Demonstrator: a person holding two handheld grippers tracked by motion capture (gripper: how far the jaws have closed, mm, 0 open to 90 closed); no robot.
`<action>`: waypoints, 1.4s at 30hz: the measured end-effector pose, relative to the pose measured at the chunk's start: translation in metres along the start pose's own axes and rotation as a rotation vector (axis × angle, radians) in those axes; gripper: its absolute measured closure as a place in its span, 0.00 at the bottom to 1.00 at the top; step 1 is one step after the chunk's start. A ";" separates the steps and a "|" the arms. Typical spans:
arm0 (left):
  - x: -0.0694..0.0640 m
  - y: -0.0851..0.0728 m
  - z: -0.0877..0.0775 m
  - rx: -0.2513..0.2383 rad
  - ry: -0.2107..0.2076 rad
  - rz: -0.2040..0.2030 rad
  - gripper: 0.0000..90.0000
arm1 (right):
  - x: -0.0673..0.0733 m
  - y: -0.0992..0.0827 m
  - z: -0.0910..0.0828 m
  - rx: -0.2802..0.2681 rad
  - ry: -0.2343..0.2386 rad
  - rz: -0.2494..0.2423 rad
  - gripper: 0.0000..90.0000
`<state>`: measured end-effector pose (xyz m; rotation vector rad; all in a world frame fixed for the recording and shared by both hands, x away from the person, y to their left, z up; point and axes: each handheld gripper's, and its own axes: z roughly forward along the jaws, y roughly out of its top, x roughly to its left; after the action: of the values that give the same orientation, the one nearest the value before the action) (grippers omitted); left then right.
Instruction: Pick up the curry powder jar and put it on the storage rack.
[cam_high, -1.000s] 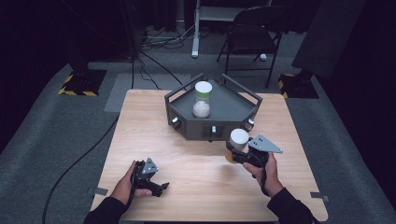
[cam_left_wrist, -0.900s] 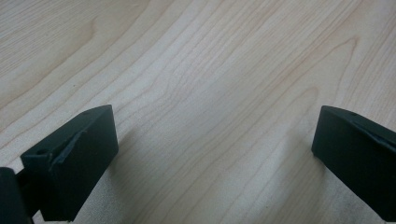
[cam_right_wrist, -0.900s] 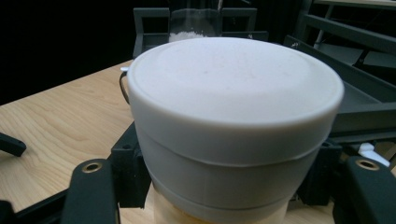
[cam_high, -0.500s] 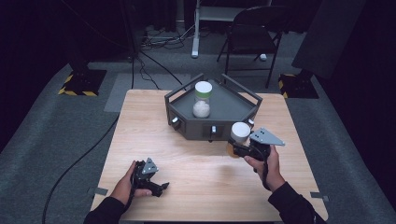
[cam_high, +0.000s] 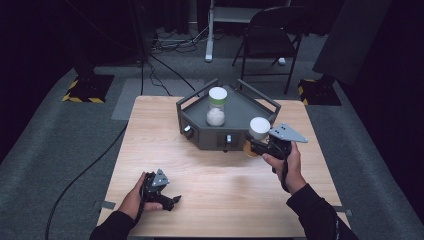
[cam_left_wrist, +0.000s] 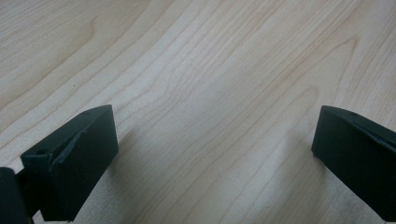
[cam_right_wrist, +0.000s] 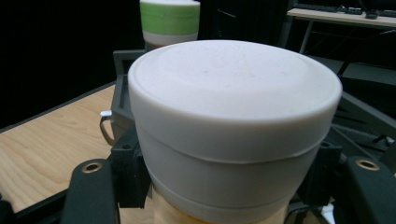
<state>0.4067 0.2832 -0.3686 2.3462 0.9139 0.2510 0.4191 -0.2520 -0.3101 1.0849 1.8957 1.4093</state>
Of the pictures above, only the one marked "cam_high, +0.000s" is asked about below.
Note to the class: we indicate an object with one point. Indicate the dark grey corner rack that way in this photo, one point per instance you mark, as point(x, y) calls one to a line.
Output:
point(233, 110)

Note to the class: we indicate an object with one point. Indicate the person's left hand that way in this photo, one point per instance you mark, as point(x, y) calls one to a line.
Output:
point(131, 201)

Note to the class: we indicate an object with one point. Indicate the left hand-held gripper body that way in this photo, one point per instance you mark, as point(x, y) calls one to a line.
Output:
point(154, 190)

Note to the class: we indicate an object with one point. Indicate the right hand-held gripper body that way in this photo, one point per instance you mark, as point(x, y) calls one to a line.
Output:
point(283, 140)

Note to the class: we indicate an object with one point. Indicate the white desk frame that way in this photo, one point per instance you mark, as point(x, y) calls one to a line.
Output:
point(210, 33)

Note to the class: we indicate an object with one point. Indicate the black tripod stand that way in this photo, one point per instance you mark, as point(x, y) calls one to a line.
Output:
point(141, 30)

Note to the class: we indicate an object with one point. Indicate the grey tape strip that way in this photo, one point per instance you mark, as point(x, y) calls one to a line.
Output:
point(342, 210)
point(106, 205)

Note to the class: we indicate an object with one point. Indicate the orange jar white lid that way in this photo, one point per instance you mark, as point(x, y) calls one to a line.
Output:
point(259, 128)

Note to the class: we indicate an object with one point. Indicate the black folding chair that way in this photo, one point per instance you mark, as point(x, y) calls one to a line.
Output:
point(270, 30)

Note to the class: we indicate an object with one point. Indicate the grey tilted panel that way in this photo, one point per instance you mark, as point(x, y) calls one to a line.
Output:
point(353, 36)

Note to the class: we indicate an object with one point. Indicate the green banded jar white lid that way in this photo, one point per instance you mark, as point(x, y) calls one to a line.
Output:
point(216, 106)

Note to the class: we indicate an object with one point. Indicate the black yellow striped stand base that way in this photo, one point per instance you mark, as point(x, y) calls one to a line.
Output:
point(90, 88)
point(320, 93)

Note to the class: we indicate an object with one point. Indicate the person's right hand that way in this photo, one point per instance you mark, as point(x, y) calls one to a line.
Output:
point(291, 170)

